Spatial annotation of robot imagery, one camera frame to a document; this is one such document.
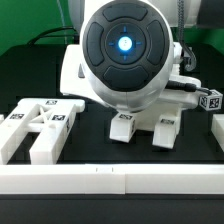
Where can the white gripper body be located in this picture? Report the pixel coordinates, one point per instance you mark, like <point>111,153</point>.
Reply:
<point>146,104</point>

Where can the white chair back frame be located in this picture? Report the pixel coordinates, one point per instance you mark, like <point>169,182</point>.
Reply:
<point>52,119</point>

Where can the marker cube right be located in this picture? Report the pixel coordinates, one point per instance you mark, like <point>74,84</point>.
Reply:
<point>211,102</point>

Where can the white part at right edge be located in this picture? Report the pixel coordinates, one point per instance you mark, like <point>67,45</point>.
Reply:
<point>218,129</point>

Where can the white part at edge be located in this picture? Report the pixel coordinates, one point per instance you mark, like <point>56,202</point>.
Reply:
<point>218,129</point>
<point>1,119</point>

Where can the white front fence bar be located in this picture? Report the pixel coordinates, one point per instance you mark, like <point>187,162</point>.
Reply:
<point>112,179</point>

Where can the white part at left edge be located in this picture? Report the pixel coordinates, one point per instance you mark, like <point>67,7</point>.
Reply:
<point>1,119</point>

